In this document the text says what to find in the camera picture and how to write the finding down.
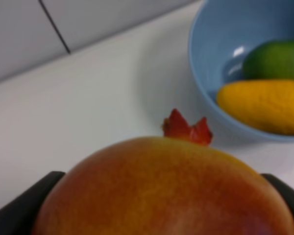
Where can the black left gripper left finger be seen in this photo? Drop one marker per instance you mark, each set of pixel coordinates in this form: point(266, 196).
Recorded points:
point(18, 216)

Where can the green lime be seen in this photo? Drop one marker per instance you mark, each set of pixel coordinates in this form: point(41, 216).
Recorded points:
point(271, 60)

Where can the blue plastic bowl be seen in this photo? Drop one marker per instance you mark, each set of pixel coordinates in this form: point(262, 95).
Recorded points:
point(223, 32)

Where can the red yellow pomegranate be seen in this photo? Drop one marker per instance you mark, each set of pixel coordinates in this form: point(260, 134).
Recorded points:
point(175, 184)

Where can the yellow mango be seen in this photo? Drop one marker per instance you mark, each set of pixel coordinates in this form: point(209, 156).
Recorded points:
point(267, 105)

